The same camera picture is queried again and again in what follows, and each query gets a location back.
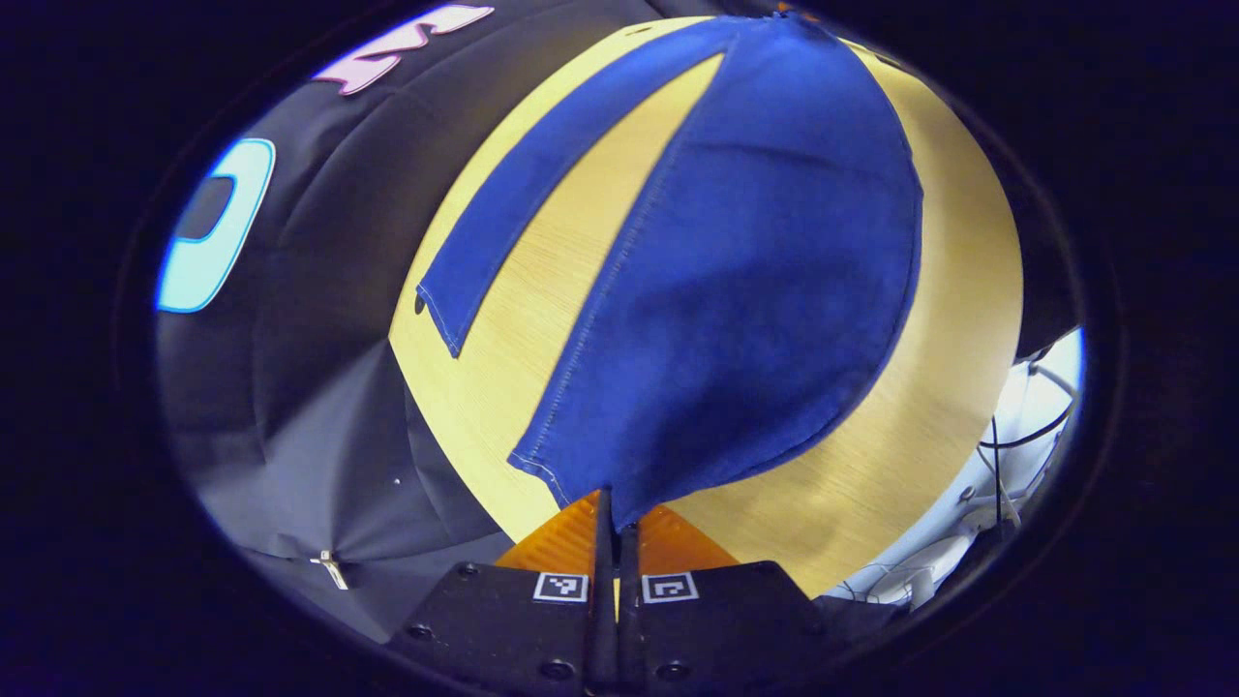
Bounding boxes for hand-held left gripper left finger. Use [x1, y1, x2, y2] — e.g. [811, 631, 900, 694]
[387, 489, 619, 694]

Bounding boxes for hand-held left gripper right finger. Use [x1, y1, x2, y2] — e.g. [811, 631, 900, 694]
[617, 502, 845, 694]

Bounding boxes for blue jeans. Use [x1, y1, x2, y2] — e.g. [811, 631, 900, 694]
[415, 12, 924, 532]

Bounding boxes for white cloth clip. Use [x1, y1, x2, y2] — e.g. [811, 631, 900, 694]
[309, 549, 351, 592]

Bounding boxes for black backdrop cloth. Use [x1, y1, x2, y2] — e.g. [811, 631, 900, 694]
[155, 0, 698, 642]

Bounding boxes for black cable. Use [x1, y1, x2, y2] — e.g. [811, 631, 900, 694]
[978, 368, 1077, 529]

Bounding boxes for white cable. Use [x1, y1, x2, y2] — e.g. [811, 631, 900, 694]
[1024, 360, 1079, 400]

